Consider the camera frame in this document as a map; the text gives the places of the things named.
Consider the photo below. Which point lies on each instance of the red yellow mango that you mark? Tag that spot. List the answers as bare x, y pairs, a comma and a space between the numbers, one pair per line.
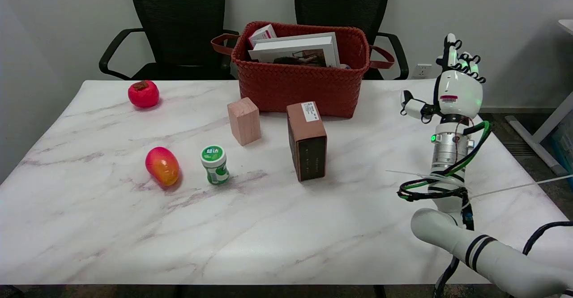
162, 166

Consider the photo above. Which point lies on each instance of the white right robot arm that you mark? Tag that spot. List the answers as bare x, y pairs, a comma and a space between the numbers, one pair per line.
447, 148

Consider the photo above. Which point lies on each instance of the small pink white box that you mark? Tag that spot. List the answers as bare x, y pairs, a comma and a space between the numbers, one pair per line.
263, 33

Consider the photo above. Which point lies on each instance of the black mesh office chair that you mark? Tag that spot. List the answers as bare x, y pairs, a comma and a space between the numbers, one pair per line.
344, 2
179, 20

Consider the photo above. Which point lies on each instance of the light wooden block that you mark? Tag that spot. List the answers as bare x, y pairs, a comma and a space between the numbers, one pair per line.
244, 121

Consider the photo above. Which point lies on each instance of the brown paper box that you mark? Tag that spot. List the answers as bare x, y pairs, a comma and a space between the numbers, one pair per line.
305, 130

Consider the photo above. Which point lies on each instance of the white wall socket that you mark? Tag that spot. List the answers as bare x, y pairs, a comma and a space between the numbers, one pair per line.
421, 70

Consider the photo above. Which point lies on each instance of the red woven basket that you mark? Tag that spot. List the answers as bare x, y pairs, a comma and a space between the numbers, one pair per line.
295, 87

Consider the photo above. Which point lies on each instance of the white zip tie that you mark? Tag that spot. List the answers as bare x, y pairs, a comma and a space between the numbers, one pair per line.
519, 186
407, 173

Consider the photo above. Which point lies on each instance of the white book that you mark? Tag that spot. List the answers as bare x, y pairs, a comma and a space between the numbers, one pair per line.
295, 45

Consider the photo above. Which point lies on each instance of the red persimmon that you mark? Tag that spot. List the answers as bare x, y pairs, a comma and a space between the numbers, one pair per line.
143, 94

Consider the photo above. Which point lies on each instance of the blue storage bin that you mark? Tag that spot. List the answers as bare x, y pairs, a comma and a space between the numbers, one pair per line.
565, 146

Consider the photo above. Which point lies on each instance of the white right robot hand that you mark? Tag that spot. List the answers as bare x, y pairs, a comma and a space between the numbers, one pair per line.
459, 92

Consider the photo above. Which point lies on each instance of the green gum bottle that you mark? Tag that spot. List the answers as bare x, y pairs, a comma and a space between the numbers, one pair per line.
215, 166

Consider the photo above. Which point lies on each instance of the white desk frame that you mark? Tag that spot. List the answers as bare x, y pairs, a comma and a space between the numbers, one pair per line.
548, 128

